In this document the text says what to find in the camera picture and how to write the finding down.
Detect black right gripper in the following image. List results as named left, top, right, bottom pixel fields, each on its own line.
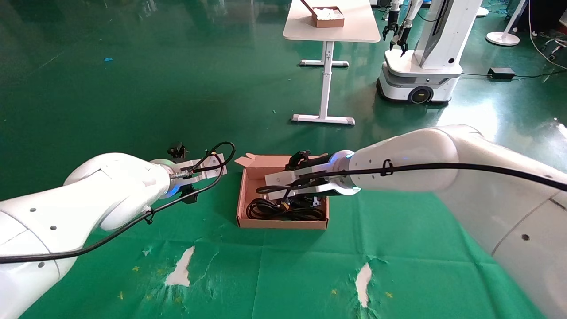
left=287, top=150, right=332, bottom=210

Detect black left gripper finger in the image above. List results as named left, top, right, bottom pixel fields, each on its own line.
left=179, top=184, right=198, bottom=205
left=167, top=141, right=188, bottom=161

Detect thick black cable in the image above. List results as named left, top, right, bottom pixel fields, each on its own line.
left=246, top=197, right=326, bottom=222

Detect open brown cardboard box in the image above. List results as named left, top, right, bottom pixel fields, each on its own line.
left=236, top=154, right=335, bottom=230

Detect small brown cardboard box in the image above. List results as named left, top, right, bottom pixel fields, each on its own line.
left=300, top=0, right=345, bottom=29

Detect green table cloth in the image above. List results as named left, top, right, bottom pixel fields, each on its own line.
left=20, top=165, right=545, bottom=319

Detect white height-adjustable table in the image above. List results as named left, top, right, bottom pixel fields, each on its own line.
left=283, top=0, right=381, bottom=127

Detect white crumpled material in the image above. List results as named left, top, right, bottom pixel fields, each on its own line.
left=312, top=7, right=344, bottom=20

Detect black gripper of white robot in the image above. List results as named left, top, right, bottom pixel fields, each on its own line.
left=383, top=20, right=399, bottom=43
left=391, top=24, right=411, bottom=57

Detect white wheeled robot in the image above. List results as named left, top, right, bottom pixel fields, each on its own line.
left=377, top=0, right=483, bottom=105

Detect black power adapter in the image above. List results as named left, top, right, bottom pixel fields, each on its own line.
left=487, top=67, right=516, bottom=81

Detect white round-base stand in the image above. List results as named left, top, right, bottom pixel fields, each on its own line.
left=485, top=0, right=528, bottom=47

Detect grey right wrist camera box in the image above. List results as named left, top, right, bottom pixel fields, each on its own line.
left=265, top=165, right=331, bottom=201

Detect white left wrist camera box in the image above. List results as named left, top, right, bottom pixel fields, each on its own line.
left=175, top=154, right=228, bottom=183

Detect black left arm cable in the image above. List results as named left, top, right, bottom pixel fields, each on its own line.
left=0, top=142, right=236, bottom=265

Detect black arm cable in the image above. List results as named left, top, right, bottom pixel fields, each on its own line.
left=0, top=142, right=236, bottom=265
left=256, top=159, right=567, bottom=202

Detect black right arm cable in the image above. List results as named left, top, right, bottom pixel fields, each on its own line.
left=256, top=159, right=567, bottom=202

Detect black floor cable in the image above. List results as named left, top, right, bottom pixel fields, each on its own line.
left=461, top=69, right=567, bottom=82

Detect white floor cable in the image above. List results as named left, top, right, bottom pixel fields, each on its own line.
left=526, top=0, right=567, bottom=71

